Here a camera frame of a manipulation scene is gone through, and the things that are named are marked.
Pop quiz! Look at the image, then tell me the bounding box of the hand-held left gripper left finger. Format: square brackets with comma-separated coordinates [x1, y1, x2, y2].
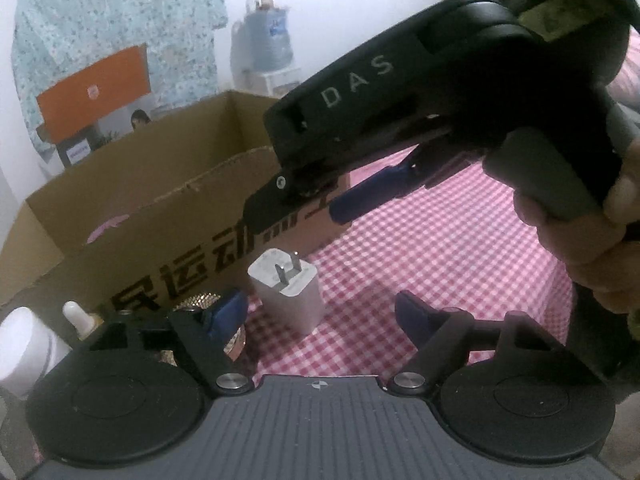
[86, 287, 252, 396]

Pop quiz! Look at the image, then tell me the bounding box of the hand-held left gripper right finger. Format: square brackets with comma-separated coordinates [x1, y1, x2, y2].
[388, 290, 567, 396]

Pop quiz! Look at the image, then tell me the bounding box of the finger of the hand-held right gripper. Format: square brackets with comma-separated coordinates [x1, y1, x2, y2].
[326, 132, 482, 226]
[244, 171, 347, 237]

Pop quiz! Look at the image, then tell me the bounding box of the gold lid jar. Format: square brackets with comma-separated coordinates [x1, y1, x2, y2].
[158, 293, 247, 367]

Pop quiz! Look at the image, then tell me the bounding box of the white plug charger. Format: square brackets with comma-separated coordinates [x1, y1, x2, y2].
[247, 247, 321, 336]

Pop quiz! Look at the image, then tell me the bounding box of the brown cardboard box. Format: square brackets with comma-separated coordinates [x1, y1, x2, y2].
[0, 89, 354, 334]

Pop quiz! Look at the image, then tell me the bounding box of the purple plastic lid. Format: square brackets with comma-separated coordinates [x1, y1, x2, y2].
[85, 212, 132, 246]

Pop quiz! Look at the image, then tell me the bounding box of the white dropper bottle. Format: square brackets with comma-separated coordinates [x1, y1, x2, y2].
[62, 299, 106, 344]

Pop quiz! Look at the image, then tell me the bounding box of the person's right hand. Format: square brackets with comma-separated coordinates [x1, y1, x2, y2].
[514, 159, 640, 317]

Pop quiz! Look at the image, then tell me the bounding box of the pink checkered tablecloth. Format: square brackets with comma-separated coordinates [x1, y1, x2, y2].
[30, 150, 587, 461]

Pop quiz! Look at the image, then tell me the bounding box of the white water dispenser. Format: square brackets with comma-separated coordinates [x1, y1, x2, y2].
[231, 66, 304, 99]

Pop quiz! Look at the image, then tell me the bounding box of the yellow patterned cloth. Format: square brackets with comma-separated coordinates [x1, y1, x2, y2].
[517, 0, 632, 42]

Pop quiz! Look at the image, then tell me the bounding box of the blue water jug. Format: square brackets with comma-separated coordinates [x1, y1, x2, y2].
[243, 6, 294, 74]

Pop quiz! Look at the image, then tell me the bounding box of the white cylindrical bottle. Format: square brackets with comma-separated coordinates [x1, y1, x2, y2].
[0, 306, 69, 402]

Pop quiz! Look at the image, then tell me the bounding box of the orange lid appliance box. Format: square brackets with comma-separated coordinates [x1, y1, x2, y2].
[35, 43, 154, 169]

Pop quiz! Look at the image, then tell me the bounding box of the floral blue cloth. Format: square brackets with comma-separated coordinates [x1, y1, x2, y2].
[10, 0, 229, 162]

